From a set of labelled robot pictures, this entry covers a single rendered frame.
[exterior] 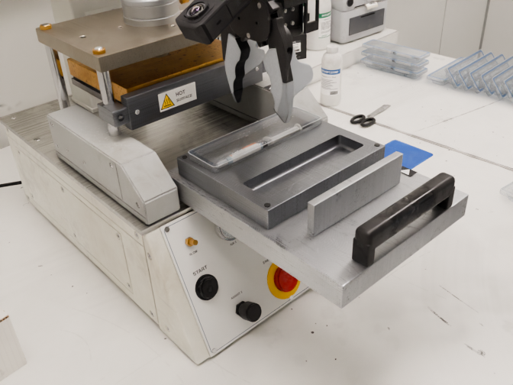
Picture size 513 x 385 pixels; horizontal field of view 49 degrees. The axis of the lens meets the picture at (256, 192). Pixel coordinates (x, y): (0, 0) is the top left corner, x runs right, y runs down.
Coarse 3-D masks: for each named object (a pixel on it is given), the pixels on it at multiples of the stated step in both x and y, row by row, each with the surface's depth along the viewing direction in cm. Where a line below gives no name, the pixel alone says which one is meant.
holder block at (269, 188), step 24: (288, 144) 71; (312, 144) 70; (336, 144) 73; (360, 144) 70; (192, 168) 67; (240, 168) 66; (264, 168) 66; (288, 168) 68; (312, 168) 68; (336, 168) 65; (360, 168) 68; (216, 192) 65; (240, 192) 62; (264, 192) 64; (288, 192) 61; (312, 192) 63; (264, 216) 59; (288, 216) 61
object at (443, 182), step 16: (448, 176) 60; (416, 192) 58; (432, 192) 58; (448, 192) 60; (400, 208) 55; (416, 208) 56; (448, 208) 62; (368, 224) 53; (384, 224) 53; (400, 224) 55; (368, 240) 52; (384, 240) 54; (352, 256) 55; (368, 256) 53
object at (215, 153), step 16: (304, 112) 76; (256, 128) 73; (272, 128) 72; (288, 128) 72; (208, 144) 69; (224, 144) 69; (240, 144) 69; (256, 144) 69; (208, 160) 66; (224, 160) 66
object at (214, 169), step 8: (320, 120) 74; (240, 128) 73; (304, 128) 73; (288, 136) 71; (264, 144) 69; (272, 144) 70; (248, 152) 70; (256, 152) 68; (192, 160) 68; (200, 160) 66; (232, 160) 66; (240, 160) 67; (208, 168) 66; (216, 168) 65; (224, 168) 66
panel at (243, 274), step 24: (192, 216) 71; (168, 240) 69; (192, 240) 70; (216, 240) 74; (192, 264) 71; (216, 264) 74; (240, 264) 76; (264, 264) 78; (192, 288) 71; (240, 288) 76; (264, 288) 78; (192, 312) 71; (216, 312) 73; (264, 312) 78; (216, 336) 73; (240, 336) 76
